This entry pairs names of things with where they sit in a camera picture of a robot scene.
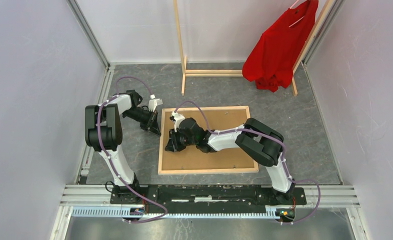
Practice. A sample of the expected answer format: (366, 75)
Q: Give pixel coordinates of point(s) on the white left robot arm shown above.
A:
(104, 133)

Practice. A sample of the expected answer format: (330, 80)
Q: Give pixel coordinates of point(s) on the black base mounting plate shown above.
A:
(209, 195)

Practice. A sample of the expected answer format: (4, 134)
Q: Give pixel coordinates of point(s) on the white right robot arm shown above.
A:
(260, 142)

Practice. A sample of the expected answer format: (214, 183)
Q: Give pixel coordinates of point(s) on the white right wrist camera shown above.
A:
(177, 119)

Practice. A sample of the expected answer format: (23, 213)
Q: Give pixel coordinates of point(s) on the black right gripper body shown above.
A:
(183, 141)

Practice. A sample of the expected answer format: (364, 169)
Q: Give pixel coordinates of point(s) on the wooden clothes rack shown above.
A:
(313, 35)

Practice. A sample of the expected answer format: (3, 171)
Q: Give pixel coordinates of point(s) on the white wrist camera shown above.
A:
(177, 119)
(154, 102)

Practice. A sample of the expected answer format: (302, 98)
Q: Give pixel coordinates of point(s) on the white wooden picture frame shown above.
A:
(161, 145)

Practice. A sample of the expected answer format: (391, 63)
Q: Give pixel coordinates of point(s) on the aluminium rail with cable comb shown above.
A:
(94, 201)

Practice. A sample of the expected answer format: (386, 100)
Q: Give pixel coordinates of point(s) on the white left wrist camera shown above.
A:
(154, 102)

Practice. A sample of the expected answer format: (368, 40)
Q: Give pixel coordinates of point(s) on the brown backing board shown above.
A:
(223, 159)

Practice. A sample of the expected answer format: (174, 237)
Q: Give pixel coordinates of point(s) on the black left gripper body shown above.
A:
(143, 117)

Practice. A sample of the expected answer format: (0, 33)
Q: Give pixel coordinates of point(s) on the red t-shirt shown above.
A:
(271, 62)

